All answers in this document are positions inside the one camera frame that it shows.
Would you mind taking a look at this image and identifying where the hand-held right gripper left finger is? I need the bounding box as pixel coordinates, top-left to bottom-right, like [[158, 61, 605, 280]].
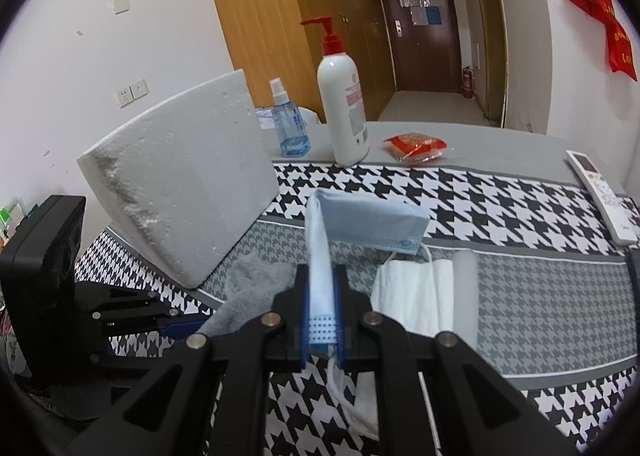
[[65, 263, 308, 456]]

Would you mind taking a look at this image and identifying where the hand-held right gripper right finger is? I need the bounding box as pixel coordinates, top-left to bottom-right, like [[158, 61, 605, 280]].
[[332, 266, 586, 456]]

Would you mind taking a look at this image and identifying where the wooden wardrobe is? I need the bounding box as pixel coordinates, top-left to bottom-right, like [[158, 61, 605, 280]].
[[200, 0, 396, 124]]

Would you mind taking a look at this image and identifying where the blue spray bottle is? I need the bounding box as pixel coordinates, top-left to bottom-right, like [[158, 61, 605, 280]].
[[270, 78, 312, 158]]

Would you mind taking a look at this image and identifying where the red hanging bag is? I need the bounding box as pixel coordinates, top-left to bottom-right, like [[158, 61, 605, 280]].
[[557, 0, 638, 81]]

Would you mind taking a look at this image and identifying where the grey sock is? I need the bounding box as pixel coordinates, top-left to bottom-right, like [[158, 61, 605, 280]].
[[205, 251, 298, 337]]

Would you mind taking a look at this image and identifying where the white remote control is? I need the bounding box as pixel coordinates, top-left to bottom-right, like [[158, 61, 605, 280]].
[[566, 150, 640, 245]]

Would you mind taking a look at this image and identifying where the red snack packet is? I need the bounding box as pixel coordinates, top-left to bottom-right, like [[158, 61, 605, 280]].
[[382, 132, 448, 165]]

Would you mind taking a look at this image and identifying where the white red pump bottle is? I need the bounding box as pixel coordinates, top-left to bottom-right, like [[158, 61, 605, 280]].
[[300, 16, 371, 167]]

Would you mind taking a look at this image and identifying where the blue face mask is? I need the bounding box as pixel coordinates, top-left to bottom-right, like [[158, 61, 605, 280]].
[[305, 188, 431, 439]]

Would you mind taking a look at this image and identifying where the houndstooth table cloth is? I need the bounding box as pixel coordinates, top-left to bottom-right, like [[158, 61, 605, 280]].
[[75, 161, 640, 456]]

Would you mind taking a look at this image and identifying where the dark brown entry door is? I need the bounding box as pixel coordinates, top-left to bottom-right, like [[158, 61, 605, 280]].
[[375, 0, 463, 92]]

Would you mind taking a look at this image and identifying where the white foam box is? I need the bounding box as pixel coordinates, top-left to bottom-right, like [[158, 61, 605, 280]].
[[76, 68, 281, 289]]

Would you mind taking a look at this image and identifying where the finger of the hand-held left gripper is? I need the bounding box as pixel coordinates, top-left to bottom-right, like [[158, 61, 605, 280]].
[[92, 286, 178, 324], [90, 313, 213, 372]]

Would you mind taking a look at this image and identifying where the wooden side door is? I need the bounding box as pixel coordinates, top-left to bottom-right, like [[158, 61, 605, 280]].
[[465, 0, 508, 127]]

